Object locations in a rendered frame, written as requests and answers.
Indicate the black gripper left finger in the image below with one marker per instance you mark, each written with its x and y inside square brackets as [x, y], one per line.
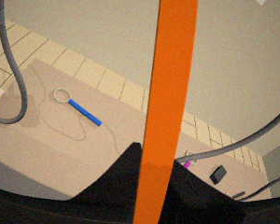
[109, 200]

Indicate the purple flat bar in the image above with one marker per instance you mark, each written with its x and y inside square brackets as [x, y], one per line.
[186, 165]

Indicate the dark grey rectangular block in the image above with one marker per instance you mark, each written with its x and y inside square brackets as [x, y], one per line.
[217, 174]

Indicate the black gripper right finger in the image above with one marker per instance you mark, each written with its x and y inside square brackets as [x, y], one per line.
[191, 201]

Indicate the blue handle with thin white ring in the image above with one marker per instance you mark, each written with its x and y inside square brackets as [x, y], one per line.
[78, 108]

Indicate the grey ring with orange handle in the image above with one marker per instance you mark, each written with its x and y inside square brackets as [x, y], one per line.
[169, 82]

